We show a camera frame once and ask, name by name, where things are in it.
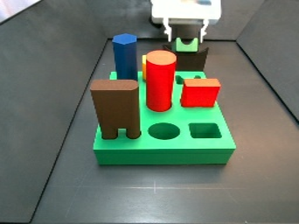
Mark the black curved fixture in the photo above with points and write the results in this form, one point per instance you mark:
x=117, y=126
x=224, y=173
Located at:
x=191, y=61

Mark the green arch object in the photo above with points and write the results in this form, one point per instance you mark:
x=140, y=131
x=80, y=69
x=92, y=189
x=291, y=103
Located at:
x=185, y=48

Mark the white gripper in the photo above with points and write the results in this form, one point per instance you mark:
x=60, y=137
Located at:
x=185, y=12

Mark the yellow block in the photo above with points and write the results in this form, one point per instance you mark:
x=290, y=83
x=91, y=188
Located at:
x=143, y=60

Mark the blue hexagonal prism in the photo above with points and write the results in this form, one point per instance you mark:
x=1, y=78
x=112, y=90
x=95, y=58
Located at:
x=124, y=51

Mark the green shape sorter base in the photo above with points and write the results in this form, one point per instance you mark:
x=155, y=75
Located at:
x=181, y=136

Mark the brown arch block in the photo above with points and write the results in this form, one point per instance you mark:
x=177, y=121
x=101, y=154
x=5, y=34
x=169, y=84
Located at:
x=116, y=104

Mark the red square block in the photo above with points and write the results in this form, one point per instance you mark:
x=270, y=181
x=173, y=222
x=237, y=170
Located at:
x=199, y=92

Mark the red cylinder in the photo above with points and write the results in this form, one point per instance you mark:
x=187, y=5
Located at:
x=160, y=63

